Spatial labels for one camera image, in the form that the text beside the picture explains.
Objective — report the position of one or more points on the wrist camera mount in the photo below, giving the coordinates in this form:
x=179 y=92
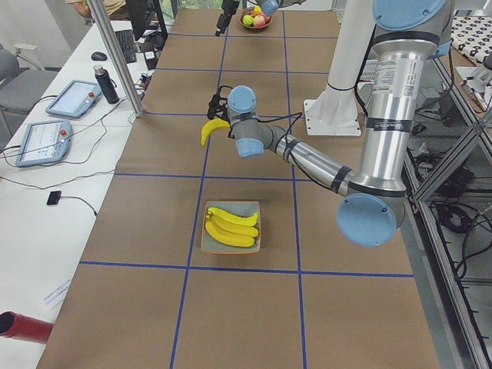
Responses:
x=215 y=101

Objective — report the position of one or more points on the black computer mouse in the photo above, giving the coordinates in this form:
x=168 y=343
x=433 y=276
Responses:
x=99 y=57

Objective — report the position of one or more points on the small black puck device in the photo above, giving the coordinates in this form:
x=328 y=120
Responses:
x=54 y=198

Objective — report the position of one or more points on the wicker fruit basket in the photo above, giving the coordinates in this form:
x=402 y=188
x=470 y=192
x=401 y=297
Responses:
x=253 y=28

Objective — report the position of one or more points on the near blue teach pendant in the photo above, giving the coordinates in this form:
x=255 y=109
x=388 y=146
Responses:
x=45 y=142

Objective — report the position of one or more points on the pink apple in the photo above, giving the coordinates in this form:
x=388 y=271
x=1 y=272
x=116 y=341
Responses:
x=263 y=19

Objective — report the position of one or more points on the blue square ceramic plate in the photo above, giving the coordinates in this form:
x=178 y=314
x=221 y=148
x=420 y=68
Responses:
x=241 y=208

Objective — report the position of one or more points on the black keyboard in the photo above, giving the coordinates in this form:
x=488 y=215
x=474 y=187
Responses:
x=126 y=43

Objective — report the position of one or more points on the aluminium frame post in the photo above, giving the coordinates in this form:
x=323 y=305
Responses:
x=108 y=36

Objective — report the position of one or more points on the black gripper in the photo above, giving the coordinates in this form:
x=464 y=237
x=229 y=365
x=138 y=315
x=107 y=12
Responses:
x=229 y=6
x=223 y=118

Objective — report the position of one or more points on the blue teach pendant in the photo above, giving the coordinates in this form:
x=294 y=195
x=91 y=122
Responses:
x=45 y=142
x=75 y=99

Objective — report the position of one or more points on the brown paper table mat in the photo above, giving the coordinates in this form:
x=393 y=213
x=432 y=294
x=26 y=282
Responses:
x=145 y=295

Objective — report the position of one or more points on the far blue teach pendant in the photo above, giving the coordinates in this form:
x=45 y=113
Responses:
x=75 y=99

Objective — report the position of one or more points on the black computer monitor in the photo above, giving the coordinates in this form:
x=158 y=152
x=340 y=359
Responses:
x=141 y=14

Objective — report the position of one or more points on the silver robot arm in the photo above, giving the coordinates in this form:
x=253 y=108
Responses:
x=269 y=7
x=365 y=114

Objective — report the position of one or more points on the black water bottle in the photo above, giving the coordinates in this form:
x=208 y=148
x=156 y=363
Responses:
x=106 y=85

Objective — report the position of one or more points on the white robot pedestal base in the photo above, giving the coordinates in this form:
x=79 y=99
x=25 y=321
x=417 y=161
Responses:
x=334 y=112

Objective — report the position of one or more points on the red cylinder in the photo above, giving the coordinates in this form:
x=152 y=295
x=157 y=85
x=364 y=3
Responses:
x=24 y=328

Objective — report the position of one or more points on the red apple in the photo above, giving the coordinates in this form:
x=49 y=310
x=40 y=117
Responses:
x=256 y=22

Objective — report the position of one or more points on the yellow banana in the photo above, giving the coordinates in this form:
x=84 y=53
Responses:
x=211 y=126
x=250 y=231
x=228 y=238
x=249 y=221

